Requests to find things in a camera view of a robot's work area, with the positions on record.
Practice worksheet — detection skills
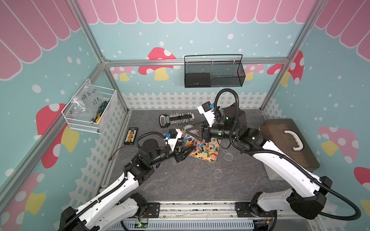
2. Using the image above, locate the pile of lollipops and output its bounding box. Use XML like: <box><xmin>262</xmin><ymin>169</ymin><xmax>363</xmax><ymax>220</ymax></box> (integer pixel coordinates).
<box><xmin>190</xmin><ymin>138</ymin><xmax>220</xmax><ymax>162</ymax></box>

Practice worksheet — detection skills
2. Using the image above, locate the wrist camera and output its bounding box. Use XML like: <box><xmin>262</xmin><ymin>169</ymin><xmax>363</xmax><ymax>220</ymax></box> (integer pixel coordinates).
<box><xmin>197</xmin><ymin>101</ymin><xmax>215</xmax><ymax>128</ymax></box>
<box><xmin>165</xmin><ymin>129</ymin><xmax>182</xmax><ymax>151</ymax></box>

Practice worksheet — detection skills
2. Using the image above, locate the floral rectangular tray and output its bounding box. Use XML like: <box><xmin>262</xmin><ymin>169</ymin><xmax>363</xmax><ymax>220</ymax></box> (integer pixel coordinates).
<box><xmin>182</xmin><ymin>129</ymin><xmax>220</xmax><ymax>162</ymax></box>

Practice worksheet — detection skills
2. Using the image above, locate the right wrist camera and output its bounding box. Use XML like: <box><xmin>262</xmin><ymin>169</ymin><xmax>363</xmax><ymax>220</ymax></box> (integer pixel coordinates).
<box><xmin>197</xmin><ymin>101</ymin><xmax>215</xmax><ymax>128</ymax></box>

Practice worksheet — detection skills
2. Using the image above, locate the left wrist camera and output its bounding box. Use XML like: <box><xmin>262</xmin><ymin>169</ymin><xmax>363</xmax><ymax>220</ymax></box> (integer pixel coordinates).
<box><xmin>165</xmin><ymin>129</ymin><xmax>182</xmax><ymax>151</ymax></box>

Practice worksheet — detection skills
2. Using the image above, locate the brown plastic toolbox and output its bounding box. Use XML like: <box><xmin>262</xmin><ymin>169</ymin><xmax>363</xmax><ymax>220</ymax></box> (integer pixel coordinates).
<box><xmin>259</xmin><ymin>118</ymin><xmax>320</xmax><ymax>172</ymax></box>

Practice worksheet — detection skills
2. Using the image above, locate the clear candy jar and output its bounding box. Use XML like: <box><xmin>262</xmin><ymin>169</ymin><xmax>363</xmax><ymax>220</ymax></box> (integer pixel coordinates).
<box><xmin>181</xmin><ymin>135</ymin><xmax>195</xmax><ymax>147</ymax></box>

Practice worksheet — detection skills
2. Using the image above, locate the black box in basket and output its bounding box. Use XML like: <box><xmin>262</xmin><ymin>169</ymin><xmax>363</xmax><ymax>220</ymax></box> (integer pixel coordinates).
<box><xmin>184</xmin><ymin>73</ymin><xmax>211</xmax><ymax>88</ymax></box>

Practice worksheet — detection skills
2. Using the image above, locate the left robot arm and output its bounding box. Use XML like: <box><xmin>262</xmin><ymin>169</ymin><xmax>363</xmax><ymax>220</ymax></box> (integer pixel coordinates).
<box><xmin>59</xmin><ymin>129</ymin><xmax>196</xmax><ymax>231</ymax></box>

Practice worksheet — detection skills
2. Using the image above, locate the clear plastic zip bag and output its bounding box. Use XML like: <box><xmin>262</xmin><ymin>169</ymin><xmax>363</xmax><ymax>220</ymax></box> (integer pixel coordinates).
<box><xmin>69</xmin><ymin>80</ymin><xmax>108</xmax><ymax>122</ymax></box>

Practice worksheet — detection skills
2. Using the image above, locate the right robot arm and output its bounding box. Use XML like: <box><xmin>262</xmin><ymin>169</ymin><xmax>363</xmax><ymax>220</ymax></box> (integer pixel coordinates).
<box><xmin>187</xmin><ymin>88</ymin><xmax>361</xmax><ymax>221</ymax></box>

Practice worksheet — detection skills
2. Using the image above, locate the black socket holder rail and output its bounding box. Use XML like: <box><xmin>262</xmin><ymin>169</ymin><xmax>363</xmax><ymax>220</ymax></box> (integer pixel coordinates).
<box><xmin>159</xmin><ymin>113</ymin><xmax>195</xmax><ymax>128</ymax></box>

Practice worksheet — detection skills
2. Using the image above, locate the white wire basket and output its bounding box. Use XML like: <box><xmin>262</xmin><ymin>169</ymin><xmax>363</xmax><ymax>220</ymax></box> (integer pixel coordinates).
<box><xmin>62</xmin><ymin>80</ymin><xmax>118</xmax><ymax>134</ymax></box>

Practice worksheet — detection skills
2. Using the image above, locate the black wire mesh basket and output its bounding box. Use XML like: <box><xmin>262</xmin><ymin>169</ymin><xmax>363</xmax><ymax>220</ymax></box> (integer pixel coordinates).
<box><xmin>184</xmin><ymin>54</ymin><xmax>246</xmax><ymax>88</ymax></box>

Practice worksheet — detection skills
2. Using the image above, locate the black parallel charging board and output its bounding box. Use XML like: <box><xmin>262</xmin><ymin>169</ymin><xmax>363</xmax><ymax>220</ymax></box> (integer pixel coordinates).
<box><xmin>124</xmin><ymin>127</ymin><xmax>138</xmax><ymax>145</ymax></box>

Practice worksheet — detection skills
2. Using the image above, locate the green tool in basket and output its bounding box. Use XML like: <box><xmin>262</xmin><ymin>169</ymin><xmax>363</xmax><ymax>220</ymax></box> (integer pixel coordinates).
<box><xmin>90</xmin><ymin>101</ymin><xmax>108</xmax><ymax>123</ymax></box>

